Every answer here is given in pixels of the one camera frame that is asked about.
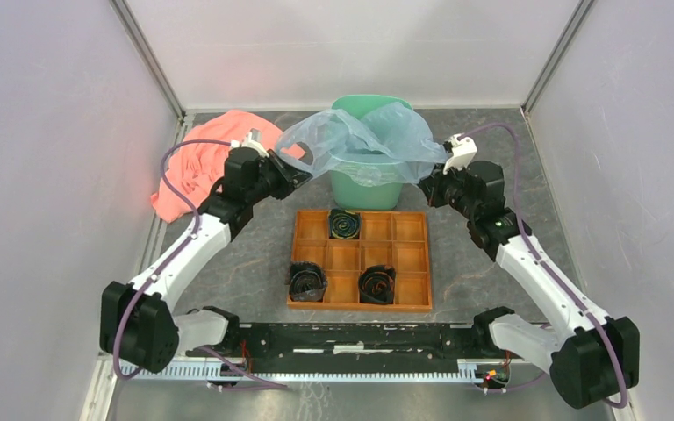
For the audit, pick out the pink cloth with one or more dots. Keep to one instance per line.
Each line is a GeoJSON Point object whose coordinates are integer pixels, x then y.
{"type": "Point", "coordinates": [192, 170]}

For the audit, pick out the rolled black belt orange stitching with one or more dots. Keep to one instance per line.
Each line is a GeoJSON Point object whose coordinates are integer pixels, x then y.
{"type": "Point", "coordinates": [376, 285]}

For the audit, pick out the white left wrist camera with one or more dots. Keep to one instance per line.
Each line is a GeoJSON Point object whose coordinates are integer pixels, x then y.
{"type": "Point", "coordinates": [252, 141]}

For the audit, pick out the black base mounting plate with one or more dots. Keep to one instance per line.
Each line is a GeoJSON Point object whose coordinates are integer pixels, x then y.
{"type": "Point", "coordinates": [355, 348]}

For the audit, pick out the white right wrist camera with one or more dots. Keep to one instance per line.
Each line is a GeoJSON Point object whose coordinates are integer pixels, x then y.
{"type": "Point", "coordinates": [461, 150]}

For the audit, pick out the rolled black belt yellow stitching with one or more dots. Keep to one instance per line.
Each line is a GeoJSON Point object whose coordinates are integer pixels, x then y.
{"type": "Point", "coordinates": [344, 224]}

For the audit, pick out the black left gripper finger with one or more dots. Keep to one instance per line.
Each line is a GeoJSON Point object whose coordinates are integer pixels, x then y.
{"type": "Point", "coordinates": [288, 174]}
{"type": "Point", "coordinates": [284, 189]}

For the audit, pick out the rolled black belt left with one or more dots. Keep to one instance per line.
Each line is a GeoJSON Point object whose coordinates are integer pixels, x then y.
{"type": "Point", "coordinates": [307, 282]}

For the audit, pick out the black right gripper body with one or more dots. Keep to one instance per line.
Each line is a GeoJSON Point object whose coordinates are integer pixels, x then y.
{"type": "Point", "coordinates": [452, 191]}

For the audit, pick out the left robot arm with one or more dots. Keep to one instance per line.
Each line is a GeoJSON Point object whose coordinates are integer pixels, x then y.
{"type": "Point", "coordinates": [137, 325]}

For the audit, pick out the orange compartment tray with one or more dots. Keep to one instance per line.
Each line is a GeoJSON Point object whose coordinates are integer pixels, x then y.
{"type": "Point", "coordinates": [397, 239]}

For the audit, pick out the green plastic trash bin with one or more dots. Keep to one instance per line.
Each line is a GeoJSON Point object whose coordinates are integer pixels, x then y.
{"type": "Point", "coordinates": [347, 193]}

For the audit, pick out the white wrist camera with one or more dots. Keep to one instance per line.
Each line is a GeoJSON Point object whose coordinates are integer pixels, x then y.
{"type": "Point", "coordinates": [461, 150]}
{"type": "Point", "coordinates": [252, 141]}

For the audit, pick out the translucent blue plastic trash bag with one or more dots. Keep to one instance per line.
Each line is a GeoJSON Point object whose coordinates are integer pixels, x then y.
{"type": "Point", "coordinates": [390, 144]}

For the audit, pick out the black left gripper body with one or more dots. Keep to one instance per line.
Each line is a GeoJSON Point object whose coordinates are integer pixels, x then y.
{"type": "Point", "coordinates": [265, 186]}

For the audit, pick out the white slotted cable duct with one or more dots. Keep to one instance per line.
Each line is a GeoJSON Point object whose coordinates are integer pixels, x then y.
{"type": "Point", "coordinates": [211, 370]}

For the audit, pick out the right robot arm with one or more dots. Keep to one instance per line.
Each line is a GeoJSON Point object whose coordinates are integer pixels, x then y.
{"type": "Point", "coordinates": [588, 355]}

